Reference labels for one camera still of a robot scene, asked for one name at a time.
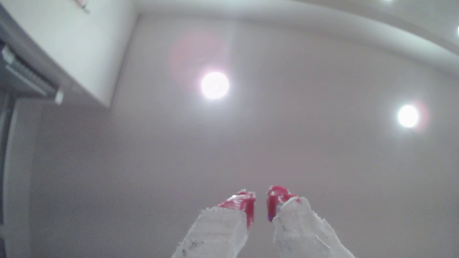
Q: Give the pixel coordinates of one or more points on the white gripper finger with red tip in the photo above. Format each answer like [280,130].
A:
[304,233]
[222,229]

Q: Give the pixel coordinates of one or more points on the round ceiling light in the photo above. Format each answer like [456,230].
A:
[215,85]
[408,115]

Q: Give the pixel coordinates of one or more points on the dark window frame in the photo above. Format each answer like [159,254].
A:
[3,161]

